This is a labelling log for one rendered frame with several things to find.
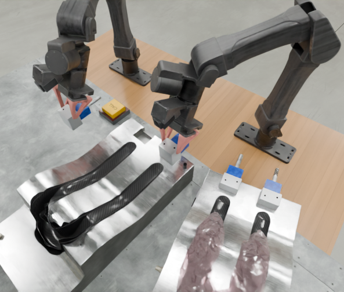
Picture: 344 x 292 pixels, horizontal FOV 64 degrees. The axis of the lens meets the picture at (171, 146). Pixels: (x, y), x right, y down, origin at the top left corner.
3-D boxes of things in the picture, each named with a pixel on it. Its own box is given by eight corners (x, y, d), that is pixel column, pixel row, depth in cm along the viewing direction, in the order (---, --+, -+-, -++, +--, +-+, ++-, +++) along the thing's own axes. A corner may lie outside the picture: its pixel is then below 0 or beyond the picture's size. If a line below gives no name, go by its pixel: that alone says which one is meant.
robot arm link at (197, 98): (176, 103, 64) (185, 76, 61) (169, 94, 69) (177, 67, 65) (201, 108, 67) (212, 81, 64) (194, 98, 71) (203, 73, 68)
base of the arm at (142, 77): (142, 70, 102) (154, 61, 105) (104, 51, 109) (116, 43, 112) (144, 87, 108) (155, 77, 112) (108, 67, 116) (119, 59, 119)
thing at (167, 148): (189, 130, 84) (189, 117, 80) (202, 138, 82) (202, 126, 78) (159, 156, 79) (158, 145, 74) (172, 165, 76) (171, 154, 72)
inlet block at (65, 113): (97, 98, 89) (93, 86, 85) (107, 106, 87) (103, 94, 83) (63, 122, 84) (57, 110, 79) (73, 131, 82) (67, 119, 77)
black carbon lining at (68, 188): (130, 142, 83) (126, 122, 76) (169, 174, 77) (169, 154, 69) (26, 225, 68) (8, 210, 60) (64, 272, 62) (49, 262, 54)
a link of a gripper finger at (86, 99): (69, 125, 76) (73, 95, 71) (54, 112, 79) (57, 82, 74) (89, 120, 81) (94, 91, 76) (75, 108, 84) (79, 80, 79)
